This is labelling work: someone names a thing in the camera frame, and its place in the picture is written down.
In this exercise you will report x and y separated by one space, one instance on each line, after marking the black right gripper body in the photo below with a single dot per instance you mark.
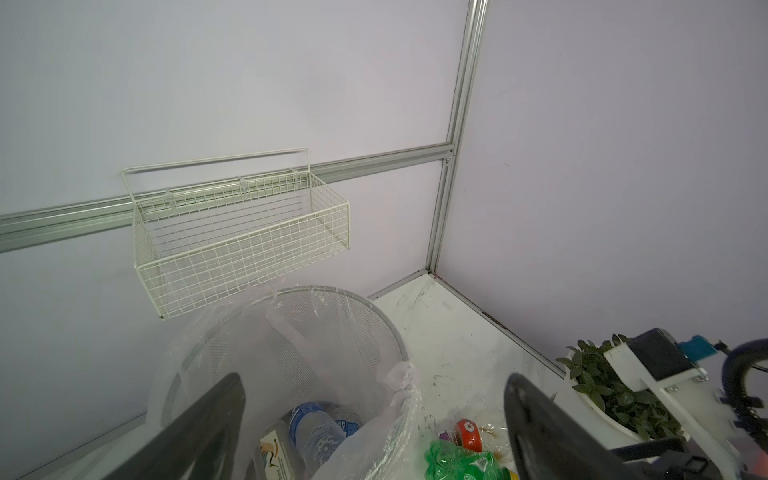
667 458

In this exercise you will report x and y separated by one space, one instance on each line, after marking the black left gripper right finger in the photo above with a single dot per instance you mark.
547 444

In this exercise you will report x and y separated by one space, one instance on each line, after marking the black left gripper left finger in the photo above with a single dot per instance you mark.
199 444

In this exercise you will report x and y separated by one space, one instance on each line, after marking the clear bottle white yellow label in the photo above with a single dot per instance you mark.
276 457

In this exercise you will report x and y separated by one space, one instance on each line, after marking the clear bottle blue label front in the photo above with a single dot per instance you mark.
317 432

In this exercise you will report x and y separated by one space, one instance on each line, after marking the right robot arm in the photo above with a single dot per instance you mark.
729 370

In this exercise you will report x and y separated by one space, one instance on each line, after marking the potted green plant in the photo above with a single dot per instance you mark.
593 395

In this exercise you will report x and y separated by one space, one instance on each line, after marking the red label purple cap bottle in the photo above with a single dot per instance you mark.
478 437

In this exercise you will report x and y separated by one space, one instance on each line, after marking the green crushed plastic bottle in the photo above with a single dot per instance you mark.
447 461

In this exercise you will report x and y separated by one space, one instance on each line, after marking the white wire wall basket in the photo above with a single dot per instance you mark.
253 218

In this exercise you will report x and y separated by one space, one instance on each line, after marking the aluminium frame post right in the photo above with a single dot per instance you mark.
471 45

